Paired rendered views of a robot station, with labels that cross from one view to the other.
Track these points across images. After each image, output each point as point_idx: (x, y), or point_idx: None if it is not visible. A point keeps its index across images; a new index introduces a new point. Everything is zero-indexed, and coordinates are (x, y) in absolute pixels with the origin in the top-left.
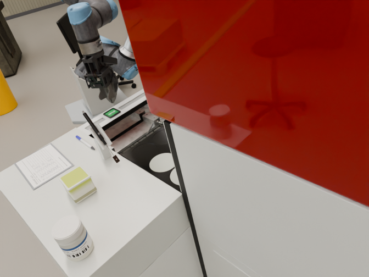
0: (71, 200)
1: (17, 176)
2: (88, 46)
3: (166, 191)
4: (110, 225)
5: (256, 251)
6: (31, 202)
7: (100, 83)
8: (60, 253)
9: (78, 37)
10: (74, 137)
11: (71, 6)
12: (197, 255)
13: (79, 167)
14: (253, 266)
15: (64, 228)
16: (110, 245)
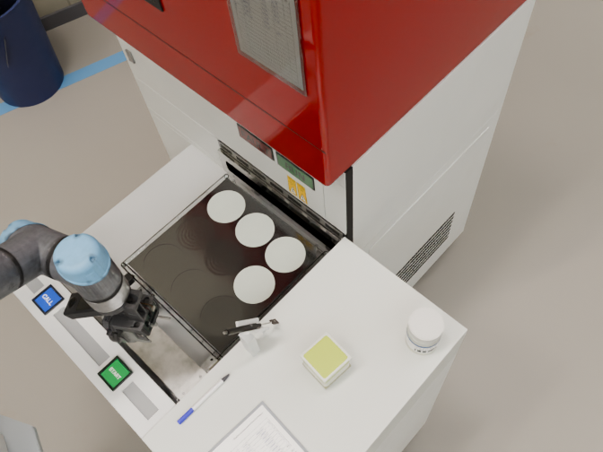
0: (341, 378)
1: None
2: (125, 282)
3: (338, 255)
4: (387, 312)
5: (410, 181)
6: (337, 447)
7: (156, 310)
8: (427, 363)
9: (112, 288)
10: (178, 428)
11: (74, 261)
12: None
13: (306, 354)
14: (405, 201)
15: (430, 323)
16: (416, 306)
